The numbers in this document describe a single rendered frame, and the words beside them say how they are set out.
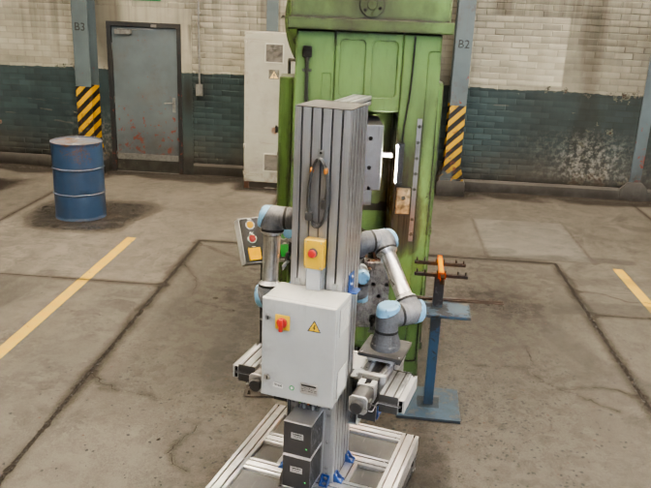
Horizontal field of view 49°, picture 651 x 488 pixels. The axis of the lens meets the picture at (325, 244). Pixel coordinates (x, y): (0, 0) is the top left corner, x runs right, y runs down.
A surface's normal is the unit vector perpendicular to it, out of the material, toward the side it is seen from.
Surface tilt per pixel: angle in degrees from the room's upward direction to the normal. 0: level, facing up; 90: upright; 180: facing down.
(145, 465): 0
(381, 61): 90
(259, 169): 90
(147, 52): 90
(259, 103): 90
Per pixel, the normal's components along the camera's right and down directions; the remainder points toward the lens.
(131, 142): -0.08, 0.30
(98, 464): 0.04, -0.95
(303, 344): -0.34, 0.28
